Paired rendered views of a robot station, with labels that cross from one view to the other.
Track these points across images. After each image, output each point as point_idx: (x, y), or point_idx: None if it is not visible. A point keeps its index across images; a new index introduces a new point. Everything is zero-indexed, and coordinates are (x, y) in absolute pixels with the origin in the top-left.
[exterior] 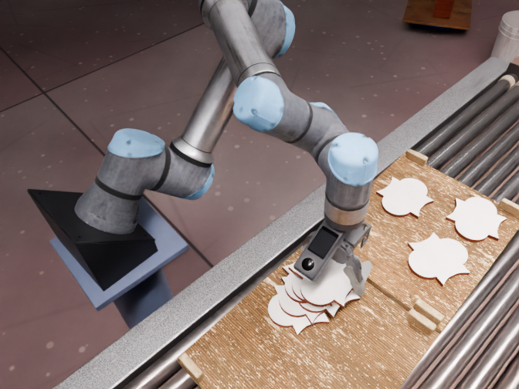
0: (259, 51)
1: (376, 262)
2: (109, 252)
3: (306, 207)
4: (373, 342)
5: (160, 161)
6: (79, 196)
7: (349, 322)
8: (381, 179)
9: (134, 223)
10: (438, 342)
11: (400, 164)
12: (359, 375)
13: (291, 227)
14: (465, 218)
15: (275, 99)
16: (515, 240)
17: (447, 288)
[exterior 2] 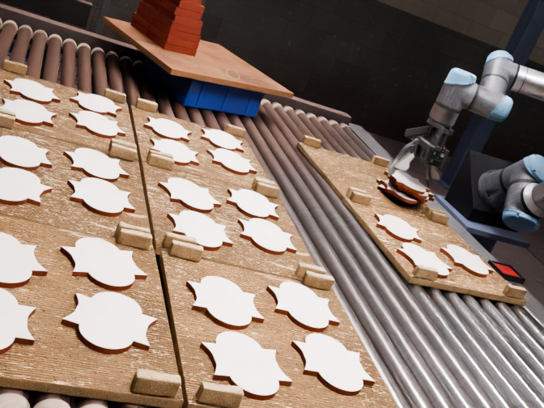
0: (539, 72)
1: (410, 219)
2: (465, 178)
3: (478, 247)
4: (355, 186)
5: (523, 175)
6: None
7: (373, 191)
8: (494, 271)
9: (486, 193)
10: (338, 200)
11: None
12: (341, 175)
13: (461, 233)
14: (427, 254)
15: (494, 55)
16: (391, 266)
17: (371, 217)
